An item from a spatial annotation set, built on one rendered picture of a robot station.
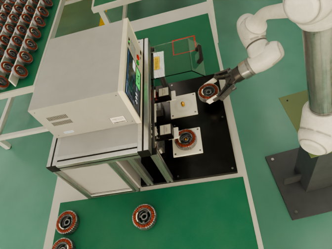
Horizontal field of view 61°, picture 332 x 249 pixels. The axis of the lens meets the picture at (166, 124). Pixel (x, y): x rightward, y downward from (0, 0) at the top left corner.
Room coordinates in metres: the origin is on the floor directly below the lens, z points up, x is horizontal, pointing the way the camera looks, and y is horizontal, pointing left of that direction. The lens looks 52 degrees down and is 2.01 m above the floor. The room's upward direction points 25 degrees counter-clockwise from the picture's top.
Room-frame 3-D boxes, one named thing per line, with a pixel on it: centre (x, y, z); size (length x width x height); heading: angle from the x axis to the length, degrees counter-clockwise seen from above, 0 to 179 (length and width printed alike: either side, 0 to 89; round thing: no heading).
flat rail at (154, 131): (0.93, 0.00, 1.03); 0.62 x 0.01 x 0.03; 162
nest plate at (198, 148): (0.79, -0.06, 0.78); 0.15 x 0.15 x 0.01; 72
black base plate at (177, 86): (0.91, -0.08, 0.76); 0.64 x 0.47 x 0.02; 162
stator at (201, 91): (0.97, -0.28, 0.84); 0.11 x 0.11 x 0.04
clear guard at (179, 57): (1.10, -0.15, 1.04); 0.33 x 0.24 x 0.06; 72
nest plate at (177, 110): (1.02, -0.13, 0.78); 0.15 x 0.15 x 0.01; 72
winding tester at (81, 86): (1.01, 0.21, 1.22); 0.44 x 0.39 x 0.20; 162
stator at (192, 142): (0.79, -0.06, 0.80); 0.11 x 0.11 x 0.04
